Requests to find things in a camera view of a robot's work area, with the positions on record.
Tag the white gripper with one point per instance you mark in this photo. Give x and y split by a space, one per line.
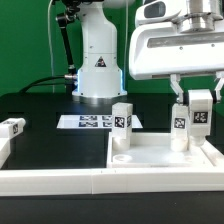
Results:
159 51

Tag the white square table top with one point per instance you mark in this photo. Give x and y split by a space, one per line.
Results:
153 150

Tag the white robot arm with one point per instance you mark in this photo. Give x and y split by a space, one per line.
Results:
99 77

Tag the white U-shaped fence wall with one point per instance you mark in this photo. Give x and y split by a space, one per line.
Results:
105 180

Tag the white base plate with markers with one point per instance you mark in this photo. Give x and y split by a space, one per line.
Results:
85 122

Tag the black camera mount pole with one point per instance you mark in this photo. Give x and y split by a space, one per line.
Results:
62 20

